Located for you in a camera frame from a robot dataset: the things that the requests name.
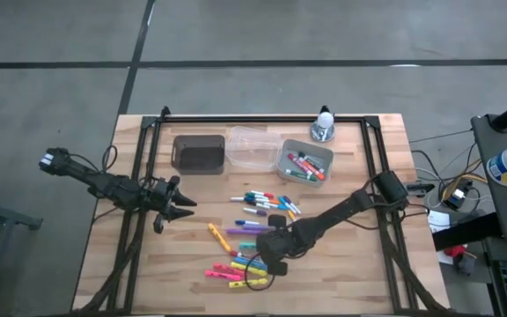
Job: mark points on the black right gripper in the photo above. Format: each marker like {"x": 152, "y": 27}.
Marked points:
{"x": 277, "y": 244}

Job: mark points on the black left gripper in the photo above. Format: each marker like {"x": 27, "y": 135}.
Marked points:
{"x": 159, "y": 196}

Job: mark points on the purple highlighter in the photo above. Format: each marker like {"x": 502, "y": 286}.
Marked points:
{"x": 258, "y": 227}
{"x": 242, "y": 231}

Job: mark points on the teal highlighter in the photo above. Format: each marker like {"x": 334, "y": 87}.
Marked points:
{"x": 247, "y": 245}

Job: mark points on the yellow capped white marker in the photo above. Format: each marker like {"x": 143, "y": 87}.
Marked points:
{"x": 291, "y": 216}

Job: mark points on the blue highlighter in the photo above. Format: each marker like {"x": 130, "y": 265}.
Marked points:
{"x": 247, "y": 261}

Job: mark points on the yellow Sharpie highlighter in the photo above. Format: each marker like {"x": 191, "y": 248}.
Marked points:
{"x": 251, "y": 269}
{"x": 249, "y": 283}

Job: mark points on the light blue capped marker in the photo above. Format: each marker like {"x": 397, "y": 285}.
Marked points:
{"x": 283, "y": 203}

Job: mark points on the orange thin marker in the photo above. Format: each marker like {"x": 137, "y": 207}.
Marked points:
{"x": 274, "y": 201}

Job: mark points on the red capped white marker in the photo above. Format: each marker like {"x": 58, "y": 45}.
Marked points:
{"x": 234, "y": 253}

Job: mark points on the purple capped thin marker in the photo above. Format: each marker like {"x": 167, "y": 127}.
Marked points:
{"x": 288, "y": 200}

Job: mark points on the black capped thin marker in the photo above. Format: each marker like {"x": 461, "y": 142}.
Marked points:
{"x": 253, "y": 204}

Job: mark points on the red capped thin marker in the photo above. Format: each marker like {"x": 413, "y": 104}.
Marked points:
{"x": 267, "y": 195}

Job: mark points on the pink highlighter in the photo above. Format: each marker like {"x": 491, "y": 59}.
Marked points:
{"x": 227, "y": 268}
{"x": 220, "y": 274}

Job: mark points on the green capped whiteboard marker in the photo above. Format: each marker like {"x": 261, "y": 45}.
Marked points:
{"x": 302, "y": 175}

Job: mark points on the orange-red whiteboard marker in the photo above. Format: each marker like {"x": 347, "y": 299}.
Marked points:
{"x": 314, "y": 169}

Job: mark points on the magenta whiteboard marker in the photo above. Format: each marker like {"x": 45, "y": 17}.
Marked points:
{"x": 299, "y": 164}

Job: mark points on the dark green capped marker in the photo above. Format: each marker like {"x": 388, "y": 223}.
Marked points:
{"x": 308, "y": 157}

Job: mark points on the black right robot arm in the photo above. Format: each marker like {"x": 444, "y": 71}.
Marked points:
{"x": 337, "y": 211}

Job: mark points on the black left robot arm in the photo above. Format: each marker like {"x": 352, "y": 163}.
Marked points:
{"x": 99, "y": 182}

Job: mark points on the dark grey plastic bin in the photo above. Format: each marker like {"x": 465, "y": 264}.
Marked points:
{"x": 198, "y": 158}

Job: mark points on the clear plastic bin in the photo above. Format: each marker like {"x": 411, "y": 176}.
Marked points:
{"x": 253, "y": 149}

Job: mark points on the light grey plastic bin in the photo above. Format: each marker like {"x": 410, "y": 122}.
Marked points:
{"x": 319, "y": 149}

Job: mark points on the metal lamp base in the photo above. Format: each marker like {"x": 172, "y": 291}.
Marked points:
{"x": 321, "y": 135}

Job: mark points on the white light bulb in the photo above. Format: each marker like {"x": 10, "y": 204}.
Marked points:
{"x": 325, "y": 120}

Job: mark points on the white paper sheet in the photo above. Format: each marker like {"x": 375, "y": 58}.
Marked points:
{"x": 438, "y": 220}

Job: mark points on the small red object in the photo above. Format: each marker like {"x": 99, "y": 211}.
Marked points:
{"x": 454, "y": 251}

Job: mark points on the black power supply box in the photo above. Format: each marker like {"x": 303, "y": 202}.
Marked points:
{"x": 458, "y": 196}

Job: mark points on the black equipment cart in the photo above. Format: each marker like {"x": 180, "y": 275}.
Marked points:
{"x": 504, "y": 211}

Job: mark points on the black aluminium frame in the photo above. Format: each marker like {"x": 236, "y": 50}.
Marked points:
{"x": 258, "y": 119}

